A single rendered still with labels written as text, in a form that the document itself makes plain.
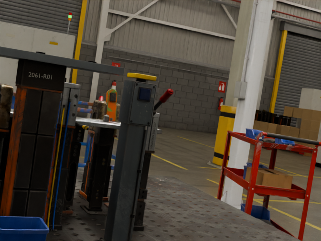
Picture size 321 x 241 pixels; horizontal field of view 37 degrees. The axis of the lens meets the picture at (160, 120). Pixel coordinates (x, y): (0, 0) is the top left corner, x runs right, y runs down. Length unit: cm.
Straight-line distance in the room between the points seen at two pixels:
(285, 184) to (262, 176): 20
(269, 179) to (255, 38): 223
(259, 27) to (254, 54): 29
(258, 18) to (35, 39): 514
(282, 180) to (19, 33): 678
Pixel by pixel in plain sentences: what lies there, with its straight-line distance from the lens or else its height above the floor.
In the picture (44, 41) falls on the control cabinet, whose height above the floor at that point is 178.
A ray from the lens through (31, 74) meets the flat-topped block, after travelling 115.
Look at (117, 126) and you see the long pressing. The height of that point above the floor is 100.
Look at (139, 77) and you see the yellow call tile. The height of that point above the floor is 115.
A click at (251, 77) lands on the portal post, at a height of 145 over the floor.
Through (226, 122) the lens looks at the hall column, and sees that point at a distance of 849.
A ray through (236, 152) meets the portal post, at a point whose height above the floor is 62.
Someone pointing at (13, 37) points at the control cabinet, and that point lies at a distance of 938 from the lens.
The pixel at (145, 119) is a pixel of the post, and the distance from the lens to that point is 125.
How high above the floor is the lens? 111
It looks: 3 degrees down
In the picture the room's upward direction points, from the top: 9 degrees clockwise
